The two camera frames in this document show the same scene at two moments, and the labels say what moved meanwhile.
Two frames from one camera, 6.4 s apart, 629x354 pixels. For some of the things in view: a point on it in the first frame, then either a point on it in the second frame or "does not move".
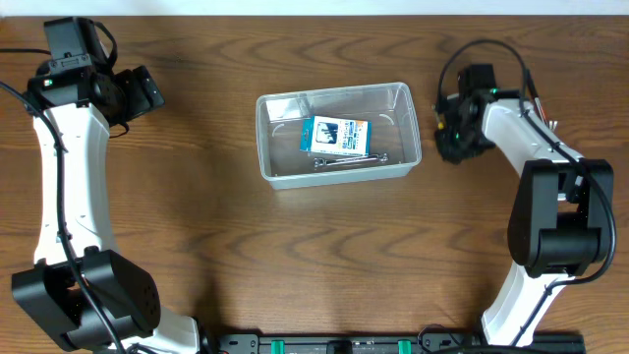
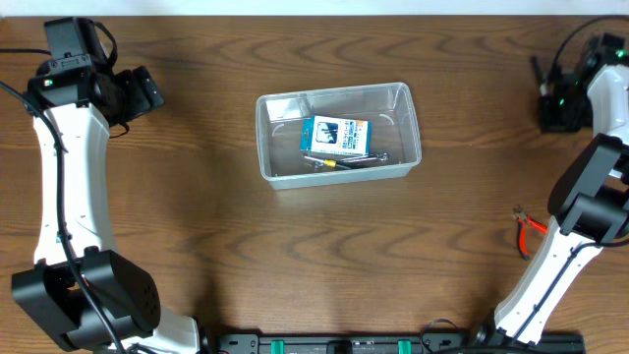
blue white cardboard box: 334,135 does not move
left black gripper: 135,103 does not move
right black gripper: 450,153 to 550,120
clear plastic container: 314,137 does not move
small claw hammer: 551,124 to 540,74
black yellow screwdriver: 439,124 to 345,163
